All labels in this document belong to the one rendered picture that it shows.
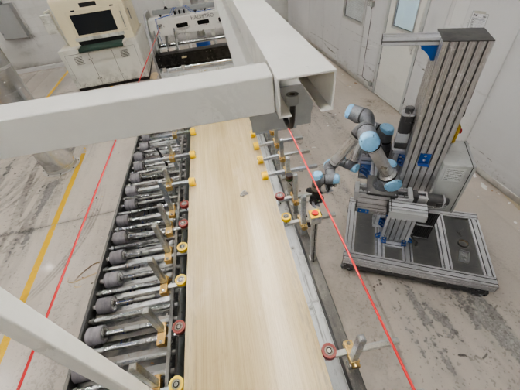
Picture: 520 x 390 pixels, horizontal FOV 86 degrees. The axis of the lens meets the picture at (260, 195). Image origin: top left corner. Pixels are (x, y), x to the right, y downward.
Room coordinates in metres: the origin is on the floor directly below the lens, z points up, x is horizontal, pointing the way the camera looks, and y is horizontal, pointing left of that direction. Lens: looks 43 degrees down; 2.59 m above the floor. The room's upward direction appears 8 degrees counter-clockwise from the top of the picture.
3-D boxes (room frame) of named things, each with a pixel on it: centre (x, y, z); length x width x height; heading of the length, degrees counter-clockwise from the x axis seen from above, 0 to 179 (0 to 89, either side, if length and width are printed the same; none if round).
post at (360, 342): (0.46, -0.39, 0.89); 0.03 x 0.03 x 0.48; 4
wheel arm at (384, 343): (0.51, -0.45, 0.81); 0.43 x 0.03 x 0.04; 94
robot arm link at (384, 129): (2.02, -1.14, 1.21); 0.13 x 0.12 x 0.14; 37
